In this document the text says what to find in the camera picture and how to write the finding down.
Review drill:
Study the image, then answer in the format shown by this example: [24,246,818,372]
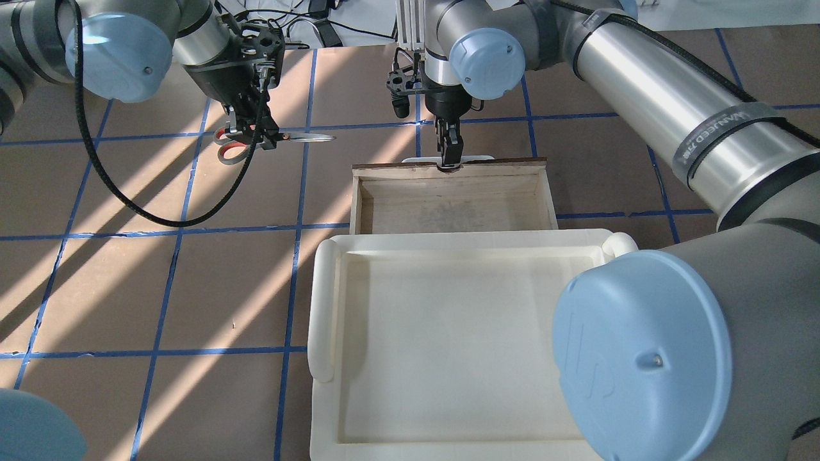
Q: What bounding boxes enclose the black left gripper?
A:
[186,56,279,150]

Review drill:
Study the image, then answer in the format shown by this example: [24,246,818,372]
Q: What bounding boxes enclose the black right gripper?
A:
[425,83,471,167]

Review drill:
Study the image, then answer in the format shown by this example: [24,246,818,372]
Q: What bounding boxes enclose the orange handled grey scissors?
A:
[213,128,336,166]

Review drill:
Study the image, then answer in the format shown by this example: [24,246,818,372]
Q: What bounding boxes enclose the wooden drawer with white handle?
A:
[350,158,559,234]

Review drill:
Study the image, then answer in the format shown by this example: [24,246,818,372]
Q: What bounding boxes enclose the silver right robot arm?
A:
[461,24,818,249]

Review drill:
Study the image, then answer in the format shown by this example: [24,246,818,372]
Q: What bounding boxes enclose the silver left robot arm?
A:
[1,1,285,149]

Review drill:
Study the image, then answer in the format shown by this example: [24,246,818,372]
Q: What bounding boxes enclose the brown paper table mat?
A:
[0,26,820,461]

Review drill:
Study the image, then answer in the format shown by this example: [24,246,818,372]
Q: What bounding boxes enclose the white plastic tray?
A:
[307,229,637,460]

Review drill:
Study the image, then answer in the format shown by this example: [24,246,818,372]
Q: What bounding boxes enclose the aluminium frame post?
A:
[395,0,427,53]

